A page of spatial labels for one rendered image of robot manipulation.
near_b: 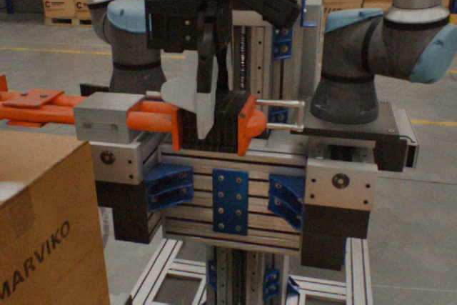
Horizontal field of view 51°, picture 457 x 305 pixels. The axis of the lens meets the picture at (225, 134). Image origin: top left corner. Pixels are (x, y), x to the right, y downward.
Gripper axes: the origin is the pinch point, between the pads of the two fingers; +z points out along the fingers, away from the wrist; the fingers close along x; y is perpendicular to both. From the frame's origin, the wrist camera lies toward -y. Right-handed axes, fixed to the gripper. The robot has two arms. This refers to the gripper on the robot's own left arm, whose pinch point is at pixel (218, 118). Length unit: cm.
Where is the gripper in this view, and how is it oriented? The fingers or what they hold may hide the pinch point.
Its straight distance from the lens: 56.5
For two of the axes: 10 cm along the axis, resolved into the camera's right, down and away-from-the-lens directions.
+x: -2.1, 3.6, -9.1
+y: -9.8, -0.8, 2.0
